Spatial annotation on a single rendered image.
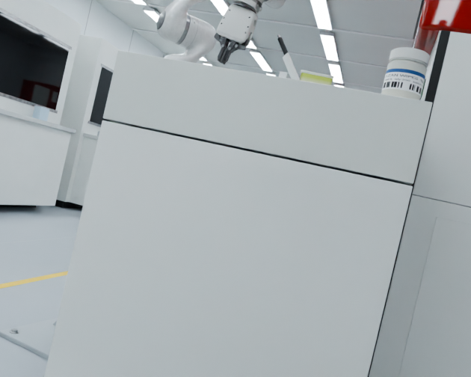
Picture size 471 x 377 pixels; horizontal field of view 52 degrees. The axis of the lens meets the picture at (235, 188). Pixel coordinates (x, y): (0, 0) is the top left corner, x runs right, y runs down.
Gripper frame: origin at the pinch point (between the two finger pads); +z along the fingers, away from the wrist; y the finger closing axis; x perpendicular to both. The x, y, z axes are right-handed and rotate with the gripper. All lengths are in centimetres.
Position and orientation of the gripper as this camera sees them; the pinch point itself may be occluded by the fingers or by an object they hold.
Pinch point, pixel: (223, 56)
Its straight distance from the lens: 152.9
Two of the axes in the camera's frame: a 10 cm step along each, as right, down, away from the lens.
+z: -4.1, 9.1, 0.7
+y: -8.7, -4.2, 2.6
